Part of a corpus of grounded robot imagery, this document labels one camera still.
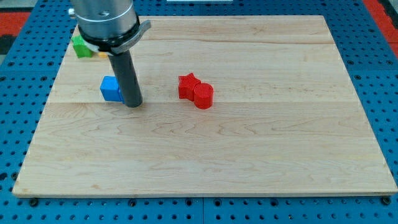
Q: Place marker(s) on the blue cube block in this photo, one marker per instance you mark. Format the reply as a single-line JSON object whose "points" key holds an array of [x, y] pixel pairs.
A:
{"points": [[110, 89]]}

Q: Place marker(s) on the red star block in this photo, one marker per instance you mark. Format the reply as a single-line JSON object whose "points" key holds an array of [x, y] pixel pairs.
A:
{"points": [[186, 85]]}

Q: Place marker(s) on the green block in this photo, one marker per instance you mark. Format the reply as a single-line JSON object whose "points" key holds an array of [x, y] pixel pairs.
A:
{"points": [[80, 48]]}

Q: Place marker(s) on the red cylinder block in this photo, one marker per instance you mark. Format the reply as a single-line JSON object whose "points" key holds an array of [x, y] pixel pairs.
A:
{"points": [[203, 96]]}

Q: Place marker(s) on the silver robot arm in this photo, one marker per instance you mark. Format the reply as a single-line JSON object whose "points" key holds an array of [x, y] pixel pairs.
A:
{"points": [[110, 26]]}

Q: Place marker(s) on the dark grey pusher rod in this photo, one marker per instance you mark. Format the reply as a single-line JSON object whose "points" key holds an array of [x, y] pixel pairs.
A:
{"points": [[125, 74]]}

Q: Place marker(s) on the yellow block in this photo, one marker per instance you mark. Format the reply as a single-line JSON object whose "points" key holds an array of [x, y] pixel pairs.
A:
{"points": [[102, 55]]}

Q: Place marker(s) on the wooden board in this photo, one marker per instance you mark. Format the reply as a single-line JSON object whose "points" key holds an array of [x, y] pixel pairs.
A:
{"points": [[285, 121]]}

